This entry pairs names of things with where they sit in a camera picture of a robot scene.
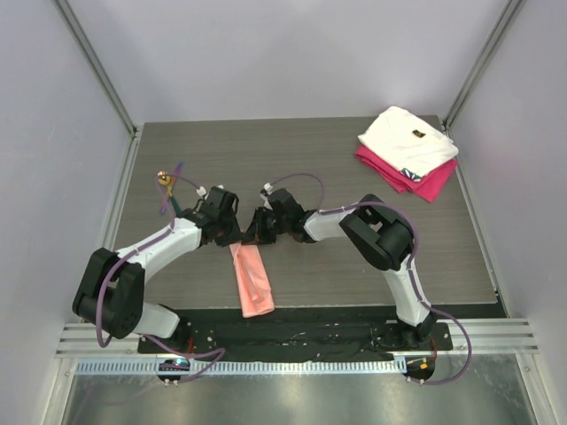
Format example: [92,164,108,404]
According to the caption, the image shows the grey left corner post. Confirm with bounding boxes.
[52,0,137,137]

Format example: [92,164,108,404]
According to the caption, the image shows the grey aluminium corner post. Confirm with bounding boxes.
[442,0,526,131]

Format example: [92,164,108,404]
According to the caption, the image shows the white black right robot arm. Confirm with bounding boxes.
[242,189,436,350]

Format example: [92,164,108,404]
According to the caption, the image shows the white folded cloth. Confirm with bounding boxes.
[358,106,459,182]

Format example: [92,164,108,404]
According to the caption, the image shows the aluminium front rail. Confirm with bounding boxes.
[55,318,539,359]

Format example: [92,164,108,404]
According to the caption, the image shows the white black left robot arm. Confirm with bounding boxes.
[72,186,241,353]

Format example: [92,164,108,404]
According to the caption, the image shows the white wrist camera connector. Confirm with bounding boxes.
[260,182,274,195]

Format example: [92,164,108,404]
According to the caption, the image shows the iridescent purple utensil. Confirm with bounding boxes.
[158,162,183,215]

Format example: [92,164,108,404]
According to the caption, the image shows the dark green handled utensil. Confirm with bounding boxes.
[170,197,182,216]

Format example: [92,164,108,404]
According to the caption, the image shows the magenta folded cloth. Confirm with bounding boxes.
[354,145,458,203]

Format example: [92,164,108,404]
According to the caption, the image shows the white slotted cable duct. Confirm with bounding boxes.
[75,357,407,375]

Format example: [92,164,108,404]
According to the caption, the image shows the gold spoon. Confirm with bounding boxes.
[157,171,175,197]

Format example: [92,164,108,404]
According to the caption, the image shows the pink satin napkin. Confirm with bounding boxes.
[229,243,275,319]

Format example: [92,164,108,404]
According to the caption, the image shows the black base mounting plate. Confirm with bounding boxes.
[137,305,454,360]

